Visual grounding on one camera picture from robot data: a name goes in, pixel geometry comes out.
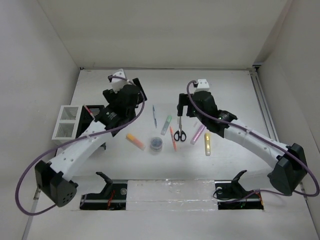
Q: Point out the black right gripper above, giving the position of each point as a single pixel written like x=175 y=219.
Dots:
x=183 y=102

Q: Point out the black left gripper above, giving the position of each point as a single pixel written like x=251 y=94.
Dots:
x=111 y=96

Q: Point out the blue ballpoint pen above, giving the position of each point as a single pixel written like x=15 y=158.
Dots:
x=154 y=116

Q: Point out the pink red marker pen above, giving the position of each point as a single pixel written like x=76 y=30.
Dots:
x=89 y=111

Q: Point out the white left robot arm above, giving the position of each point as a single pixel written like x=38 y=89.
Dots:
x=54 y=178

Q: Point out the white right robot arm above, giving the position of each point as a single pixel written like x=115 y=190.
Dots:
x=287 y=173

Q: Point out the green highlighter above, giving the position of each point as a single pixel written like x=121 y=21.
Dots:
x=166 y=125

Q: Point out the orange highlighter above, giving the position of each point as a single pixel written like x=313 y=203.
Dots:
x=135 y=141

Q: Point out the purple highlighter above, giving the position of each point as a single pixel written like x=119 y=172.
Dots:
x=197 y=134

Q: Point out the black desk organizer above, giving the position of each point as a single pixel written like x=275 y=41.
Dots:
x=85 y=119

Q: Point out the orange marker pen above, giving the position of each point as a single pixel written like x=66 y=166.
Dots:
x=173 y=139

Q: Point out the yellow highlighter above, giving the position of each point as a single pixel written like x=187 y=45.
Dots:
x=207 y=144

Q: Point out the jar of rubber bands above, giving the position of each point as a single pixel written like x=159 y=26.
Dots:
x=155 y=145

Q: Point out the white desk organizer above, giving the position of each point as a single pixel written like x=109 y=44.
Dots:
x=67 y=123

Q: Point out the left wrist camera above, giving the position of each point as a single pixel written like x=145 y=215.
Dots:
x=118 y=80

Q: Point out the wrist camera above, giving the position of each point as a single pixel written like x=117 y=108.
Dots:
x=118 y=80
x=201 y=85

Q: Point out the black handled scissors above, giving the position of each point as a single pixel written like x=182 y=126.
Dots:
x=180 y=135

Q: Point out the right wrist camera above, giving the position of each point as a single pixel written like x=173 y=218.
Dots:
x=201 y=85

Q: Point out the black left rest bracket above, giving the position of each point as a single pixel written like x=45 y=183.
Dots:
x=112 y=197

